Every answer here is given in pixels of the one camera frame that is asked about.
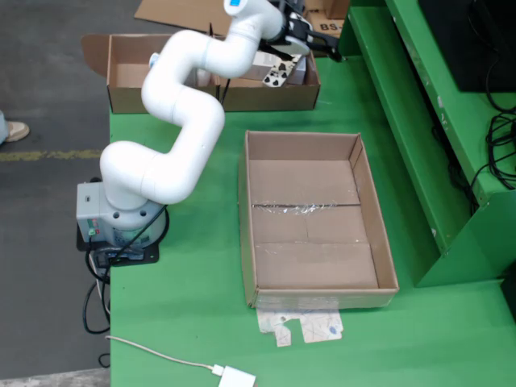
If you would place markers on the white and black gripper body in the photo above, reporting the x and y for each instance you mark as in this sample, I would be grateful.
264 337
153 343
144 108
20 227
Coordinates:
296 28

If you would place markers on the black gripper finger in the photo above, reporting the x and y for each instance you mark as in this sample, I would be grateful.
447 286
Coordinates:
326 44
278 51

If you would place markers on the cow print carton box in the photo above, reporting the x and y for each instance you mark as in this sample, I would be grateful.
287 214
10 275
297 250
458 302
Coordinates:
278 74

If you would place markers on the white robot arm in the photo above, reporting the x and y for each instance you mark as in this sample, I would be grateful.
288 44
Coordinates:
181 105

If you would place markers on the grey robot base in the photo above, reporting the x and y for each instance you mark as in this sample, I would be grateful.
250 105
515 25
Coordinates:
86 209

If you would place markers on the white product box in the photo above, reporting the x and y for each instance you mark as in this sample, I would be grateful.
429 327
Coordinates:
266 60

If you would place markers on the cardboard box printed BS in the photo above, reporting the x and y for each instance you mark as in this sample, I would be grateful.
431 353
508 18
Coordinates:
322 20

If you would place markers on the plain cardboard box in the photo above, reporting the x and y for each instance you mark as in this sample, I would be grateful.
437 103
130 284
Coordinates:
336 8

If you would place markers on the opened cardboard box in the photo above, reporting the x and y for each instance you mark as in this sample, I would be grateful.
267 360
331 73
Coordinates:
181 14

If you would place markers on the divided cardboard box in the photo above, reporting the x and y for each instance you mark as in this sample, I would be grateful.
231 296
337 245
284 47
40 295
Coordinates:
121 96

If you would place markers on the shallow cardboard tray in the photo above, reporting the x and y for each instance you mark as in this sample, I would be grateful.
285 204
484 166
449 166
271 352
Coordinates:
314 262

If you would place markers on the green metal shelf unit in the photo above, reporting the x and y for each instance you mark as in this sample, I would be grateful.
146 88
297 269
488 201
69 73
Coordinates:
403 121

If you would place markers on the black computer monitor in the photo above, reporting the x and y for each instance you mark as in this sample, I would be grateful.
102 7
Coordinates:
475 40

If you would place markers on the beige shoe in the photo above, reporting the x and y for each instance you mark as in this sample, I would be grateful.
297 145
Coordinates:
14 131

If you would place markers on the white power adapter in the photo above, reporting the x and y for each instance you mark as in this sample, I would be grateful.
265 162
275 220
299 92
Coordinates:
238 379

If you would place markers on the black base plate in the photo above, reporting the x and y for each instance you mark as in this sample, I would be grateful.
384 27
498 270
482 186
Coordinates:
149 256

